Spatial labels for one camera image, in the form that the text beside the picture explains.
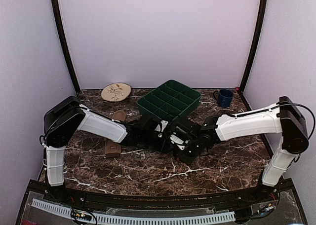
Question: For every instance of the brown ribbed sock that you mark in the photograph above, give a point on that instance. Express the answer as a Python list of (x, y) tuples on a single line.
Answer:
[(111, 148)]

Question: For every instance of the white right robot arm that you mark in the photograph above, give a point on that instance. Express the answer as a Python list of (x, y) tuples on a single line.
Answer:
[(283, 118)]

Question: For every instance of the round wooden slice plate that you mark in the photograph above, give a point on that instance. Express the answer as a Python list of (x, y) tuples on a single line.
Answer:
[(116, 92)]

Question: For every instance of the dark blue mug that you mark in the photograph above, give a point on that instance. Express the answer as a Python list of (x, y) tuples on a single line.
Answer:
[(223, 97)]

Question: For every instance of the green divided organizer tray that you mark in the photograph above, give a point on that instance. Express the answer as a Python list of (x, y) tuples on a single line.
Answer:
[(169, 101)]

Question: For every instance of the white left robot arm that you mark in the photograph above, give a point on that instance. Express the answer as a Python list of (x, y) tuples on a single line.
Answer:
[(70, 116)]

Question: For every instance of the white slotted cable duct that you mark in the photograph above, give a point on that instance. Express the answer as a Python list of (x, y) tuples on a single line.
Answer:
[(134, 217)]

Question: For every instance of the black front table rail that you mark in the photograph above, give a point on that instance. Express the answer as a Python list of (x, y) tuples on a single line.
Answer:
[(93, 201)]

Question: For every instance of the black corner post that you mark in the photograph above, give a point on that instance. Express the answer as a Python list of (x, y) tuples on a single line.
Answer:
[(64, 45), (254, 45)]

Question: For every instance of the black left corner post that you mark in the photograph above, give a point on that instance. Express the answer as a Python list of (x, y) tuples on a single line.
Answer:
[(64, 45)]

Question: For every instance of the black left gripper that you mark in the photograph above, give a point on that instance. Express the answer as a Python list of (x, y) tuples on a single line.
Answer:
[(162, 148)]

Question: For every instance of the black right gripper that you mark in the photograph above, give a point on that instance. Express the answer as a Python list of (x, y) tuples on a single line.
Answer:
[(181, 151)]

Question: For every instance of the black right corner post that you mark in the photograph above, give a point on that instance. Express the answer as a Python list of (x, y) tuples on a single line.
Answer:
[(254, 45)]

